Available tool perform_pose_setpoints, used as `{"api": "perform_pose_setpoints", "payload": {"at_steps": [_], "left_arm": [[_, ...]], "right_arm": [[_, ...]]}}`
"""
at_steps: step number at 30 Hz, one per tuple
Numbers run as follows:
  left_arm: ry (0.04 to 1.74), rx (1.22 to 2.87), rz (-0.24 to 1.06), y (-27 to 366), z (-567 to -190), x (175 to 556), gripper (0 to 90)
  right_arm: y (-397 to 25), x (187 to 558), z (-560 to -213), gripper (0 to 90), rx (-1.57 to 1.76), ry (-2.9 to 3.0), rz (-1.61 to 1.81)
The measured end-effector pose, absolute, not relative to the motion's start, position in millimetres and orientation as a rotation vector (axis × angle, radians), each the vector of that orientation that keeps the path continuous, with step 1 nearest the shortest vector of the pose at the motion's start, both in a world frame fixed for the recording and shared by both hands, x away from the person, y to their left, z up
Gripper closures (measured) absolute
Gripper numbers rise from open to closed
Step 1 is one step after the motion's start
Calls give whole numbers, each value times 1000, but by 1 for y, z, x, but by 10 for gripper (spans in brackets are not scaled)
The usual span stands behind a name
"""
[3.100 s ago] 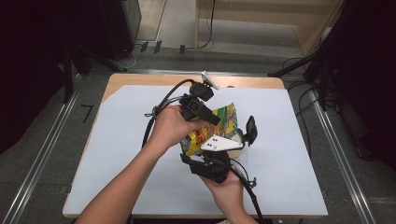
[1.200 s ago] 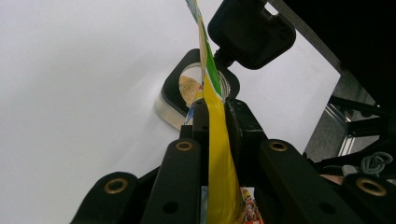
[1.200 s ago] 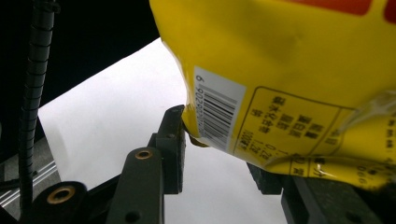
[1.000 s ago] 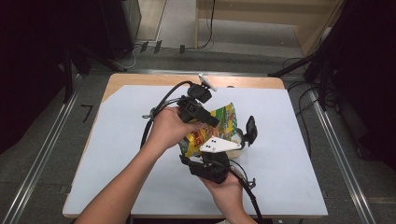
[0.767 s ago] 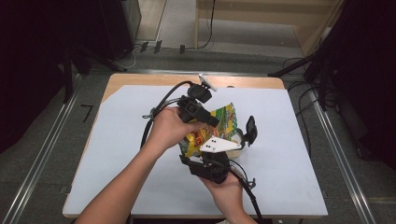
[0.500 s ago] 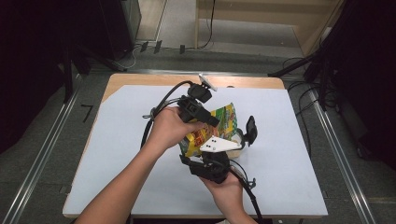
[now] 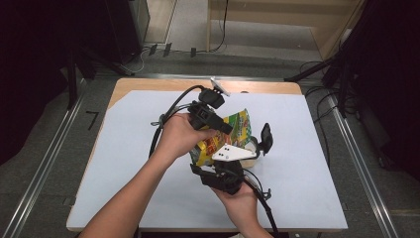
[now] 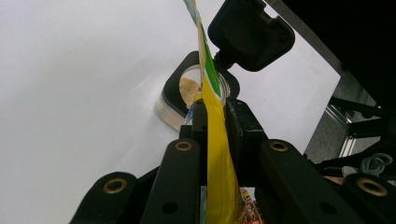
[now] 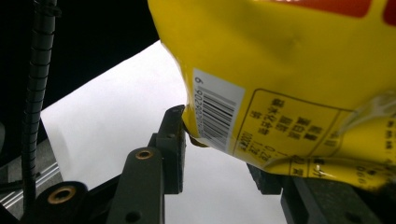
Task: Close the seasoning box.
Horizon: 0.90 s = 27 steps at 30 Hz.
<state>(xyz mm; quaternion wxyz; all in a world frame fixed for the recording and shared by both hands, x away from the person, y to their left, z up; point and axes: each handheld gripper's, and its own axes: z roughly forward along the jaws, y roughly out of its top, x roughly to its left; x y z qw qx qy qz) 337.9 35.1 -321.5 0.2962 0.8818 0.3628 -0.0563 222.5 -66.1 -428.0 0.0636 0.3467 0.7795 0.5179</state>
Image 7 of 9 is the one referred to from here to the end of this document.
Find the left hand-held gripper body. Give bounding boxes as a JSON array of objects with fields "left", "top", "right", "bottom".
[{"left": 187, "top": 76, "right": 232, "bottom": 132}]

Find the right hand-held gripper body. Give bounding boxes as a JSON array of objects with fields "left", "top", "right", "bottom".
[{"left": 197, "top": 143, "right": 259, "bottom": 196}]

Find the yellow green seasoning pouch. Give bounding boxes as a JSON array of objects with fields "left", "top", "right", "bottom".
[{"left": 189, "top": 108, "right": 254, "bottom": 168}]

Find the glass jar with black lid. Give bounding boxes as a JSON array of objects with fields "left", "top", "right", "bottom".
[{"left": 241, "top": 122, "right": 274, "bottom": 169}]

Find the person's right hand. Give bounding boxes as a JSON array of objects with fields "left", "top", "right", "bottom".
[{"left": 211, "top": 182, "right": 263, "bottom": 229}]

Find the person's left hand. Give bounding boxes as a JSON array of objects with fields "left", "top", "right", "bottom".
[{"left": 154, "top": 112, "right": 218, "bottom": 162}]

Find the wooden table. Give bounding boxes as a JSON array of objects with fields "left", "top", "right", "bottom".
[{"left": 65, "top": 77, "right": 349, "bottom": 233}]

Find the black stand leg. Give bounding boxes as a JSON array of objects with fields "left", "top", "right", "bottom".
[{"left": 283, "top": 58, "right": 335, "bottom": 83}]

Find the black cabinet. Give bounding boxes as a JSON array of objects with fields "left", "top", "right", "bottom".
[{"left": 105, "top": 0, "right": 152, "bottom": 65}]

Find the black metal stand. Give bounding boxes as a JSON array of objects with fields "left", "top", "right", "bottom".
[{"left": 65, "top": 46, "right": 135, "bottom": 111}]

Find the black curtain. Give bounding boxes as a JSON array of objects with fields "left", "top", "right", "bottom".
[
  {"left": 330, "top": 0, "right": 420, "bottom": 181},
  {"left": 0, "top": 0, "right": 110, "bottom": 167}
]

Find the left hand-held gripper black cable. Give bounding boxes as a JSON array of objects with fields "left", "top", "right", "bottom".
[{"left": 148, "top": 84, "right": 206, "bottom": 159}]

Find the hand-held gripper black cable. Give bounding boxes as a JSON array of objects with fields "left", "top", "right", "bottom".
[
  {"left": 148, "top": 84, "right": 206, "bottom": 159},
  {"left": 243, "top": 169, "right": 281, "bottom": 238}
]

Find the right hand-held gripper black cable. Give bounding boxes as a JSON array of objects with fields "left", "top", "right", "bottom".
[{"left": 243, "top": 169, "right": 281, "bottom": 238}]

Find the black floor cable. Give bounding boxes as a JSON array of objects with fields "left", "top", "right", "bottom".
[{"left": 298, "top": 59, "right": 348, "bottom": 170}]

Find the black hanging cable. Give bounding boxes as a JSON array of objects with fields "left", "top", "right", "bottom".
[{"left": 209, "top": 0, "right": 230, "bottom": 54}]

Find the wooden shelf frame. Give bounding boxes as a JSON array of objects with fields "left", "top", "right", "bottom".
[{"left": 206, "top": 0, "right": 368, "bottom": 61}]

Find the metal floor rail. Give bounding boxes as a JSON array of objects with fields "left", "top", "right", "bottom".
[
  {"left": 330, "top": 95, "right": 400, "bottom": 238},
  {"left": 0, "top": 93, "right": 85, "bottom": 238}
]

